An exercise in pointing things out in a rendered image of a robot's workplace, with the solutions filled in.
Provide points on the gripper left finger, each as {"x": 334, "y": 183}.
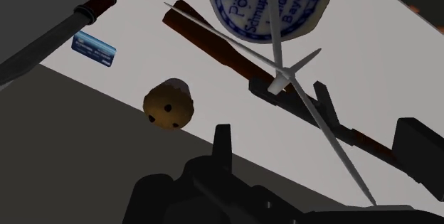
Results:
{"x": 222, "y": 147}

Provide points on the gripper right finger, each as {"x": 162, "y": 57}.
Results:
{"x": 419, "y": 150}

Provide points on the brown chocolate chip muffin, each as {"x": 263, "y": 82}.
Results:
{"x": 168, "y": 107}

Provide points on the white wind turbine model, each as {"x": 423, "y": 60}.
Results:
{"x": 280, "y": 84}

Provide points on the brown and black toy rifle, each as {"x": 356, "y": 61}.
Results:
{"x": 208, "y": 39}

